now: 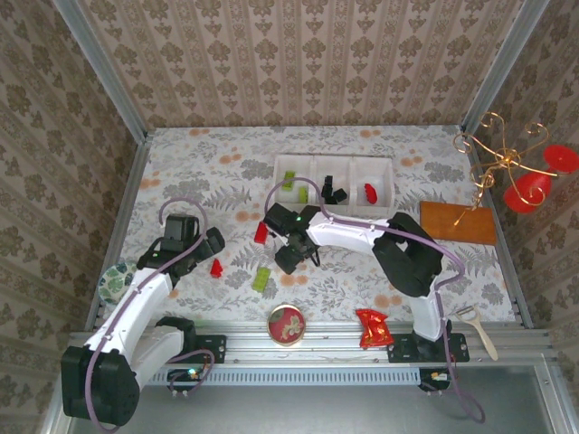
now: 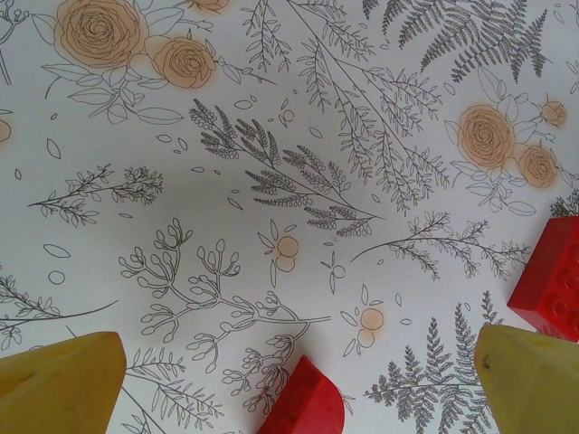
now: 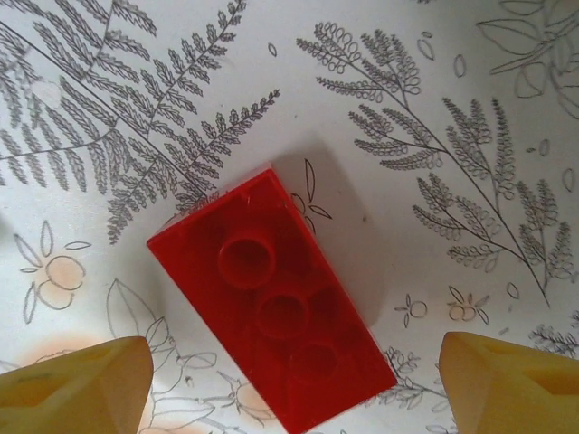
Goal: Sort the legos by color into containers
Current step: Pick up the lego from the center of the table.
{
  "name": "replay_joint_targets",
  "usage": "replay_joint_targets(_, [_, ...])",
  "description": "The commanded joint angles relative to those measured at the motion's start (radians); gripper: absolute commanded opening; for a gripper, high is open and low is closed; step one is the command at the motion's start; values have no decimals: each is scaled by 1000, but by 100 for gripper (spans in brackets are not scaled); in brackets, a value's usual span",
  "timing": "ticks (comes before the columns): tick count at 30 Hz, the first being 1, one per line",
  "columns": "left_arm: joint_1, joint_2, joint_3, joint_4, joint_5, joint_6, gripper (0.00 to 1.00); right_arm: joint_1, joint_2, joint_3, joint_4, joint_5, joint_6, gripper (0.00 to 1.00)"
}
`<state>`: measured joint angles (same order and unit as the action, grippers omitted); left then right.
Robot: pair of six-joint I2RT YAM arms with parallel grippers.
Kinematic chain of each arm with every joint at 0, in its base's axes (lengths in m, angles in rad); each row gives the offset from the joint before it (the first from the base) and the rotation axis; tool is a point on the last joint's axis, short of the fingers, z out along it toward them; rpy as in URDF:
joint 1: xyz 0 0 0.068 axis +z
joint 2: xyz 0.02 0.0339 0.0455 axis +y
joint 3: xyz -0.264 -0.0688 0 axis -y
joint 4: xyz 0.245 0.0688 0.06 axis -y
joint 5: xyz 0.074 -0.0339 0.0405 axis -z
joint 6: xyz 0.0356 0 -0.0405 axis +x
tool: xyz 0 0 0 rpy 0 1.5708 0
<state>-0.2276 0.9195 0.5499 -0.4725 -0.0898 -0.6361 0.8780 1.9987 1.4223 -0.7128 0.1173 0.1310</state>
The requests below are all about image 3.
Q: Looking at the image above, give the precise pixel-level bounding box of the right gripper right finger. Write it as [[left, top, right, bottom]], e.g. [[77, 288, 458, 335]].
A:
[[440, 331, 579, 434]]

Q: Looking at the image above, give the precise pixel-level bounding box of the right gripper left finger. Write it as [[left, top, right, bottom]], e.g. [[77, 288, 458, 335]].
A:
[[0, 335, 155, 434]]

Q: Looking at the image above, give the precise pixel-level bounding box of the red lego brick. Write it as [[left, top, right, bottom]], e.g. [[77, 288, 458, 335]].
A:
[[147, 162, 399, 434]]

